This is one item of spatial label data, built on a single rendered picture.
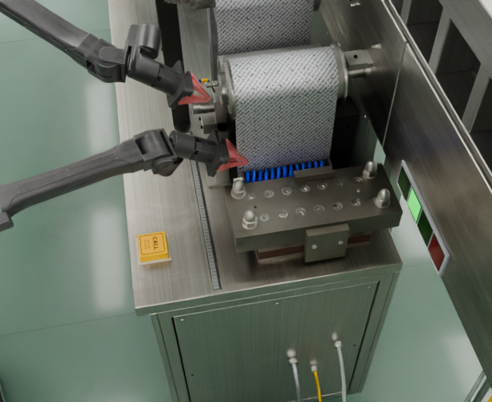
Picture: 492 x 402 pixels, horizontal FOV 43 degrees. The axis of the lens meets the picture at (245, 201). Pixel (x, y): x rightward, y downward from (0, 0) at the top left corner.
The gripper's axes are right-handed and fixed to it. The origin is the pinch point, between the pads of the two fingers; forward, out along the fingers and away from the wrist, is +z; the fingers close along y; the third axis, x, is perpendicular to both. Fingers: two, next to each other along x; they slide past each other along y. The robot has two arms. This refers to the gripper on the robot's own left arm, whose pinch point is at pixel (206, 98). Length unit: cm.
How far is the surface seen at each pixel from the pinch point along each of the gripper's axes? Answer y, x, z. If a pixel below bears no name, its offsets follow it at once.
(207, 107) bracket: -0.7, -2.5, 2.3
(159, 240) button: 16.6, -32.9, 5.8
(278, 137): 7.9, 3.5, 17.3
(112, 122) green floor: -130, -116, 51
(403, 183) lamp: 31.8, 21.2, 30.4
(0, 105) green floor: -155, -152, 7
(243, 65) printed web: 2.1, 12.9, 0.4
